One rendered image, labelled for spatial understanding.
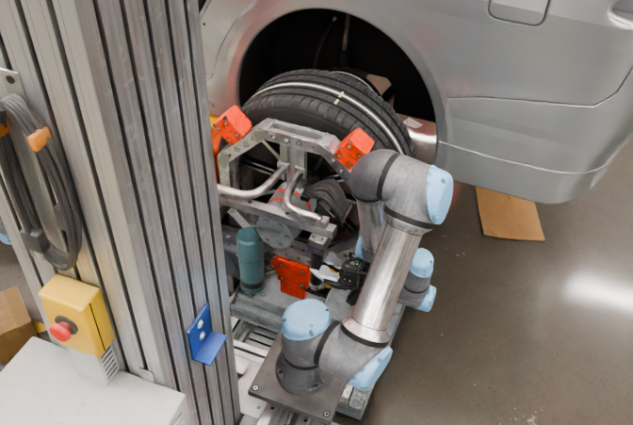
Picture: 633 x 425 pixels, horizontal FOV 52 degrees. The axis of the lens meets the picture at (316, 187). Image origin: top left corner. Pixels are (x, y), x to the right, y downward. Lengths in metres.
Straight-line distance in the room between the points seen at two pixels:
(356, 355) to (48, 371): 0.64
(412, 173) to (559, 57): 0.83
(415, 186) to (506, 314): 1.68
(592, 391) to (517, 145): 1.11
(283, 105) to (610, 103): 1.00
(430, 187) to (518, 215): 2.11
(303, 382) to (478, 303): 1.50
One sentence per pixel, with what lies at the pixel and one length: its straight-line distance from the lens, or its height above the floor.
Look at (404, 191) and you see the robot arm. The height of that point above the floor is 1.35.
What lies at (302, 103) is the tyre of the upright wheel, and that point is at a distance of 1.97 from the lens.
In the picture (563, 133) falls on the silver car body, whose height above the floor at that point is 1.06.
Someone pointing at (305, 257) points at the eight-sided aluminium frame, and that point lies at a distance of 2.25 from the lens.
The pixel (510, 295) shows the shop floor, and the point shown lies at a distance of 3.09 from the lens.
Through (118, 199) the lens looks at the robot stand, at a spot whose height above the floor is 1.68.
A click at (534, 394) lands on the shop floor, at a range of 2.81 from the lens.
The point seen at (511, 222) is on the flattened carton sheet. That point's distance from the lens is 3.42.
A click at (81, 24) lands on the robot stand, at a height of 1.93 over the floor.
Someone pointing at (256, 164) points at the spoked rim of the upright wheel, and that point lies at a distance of 2.22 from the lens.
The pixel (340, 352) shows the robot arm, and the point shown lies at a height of 1.03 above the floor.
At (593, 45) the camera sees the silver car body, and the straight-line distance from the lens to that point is 2.08.
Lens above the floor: 2.27
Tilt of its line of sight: 41 degrees down
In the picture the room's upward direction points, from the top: 2 degrees clockwise
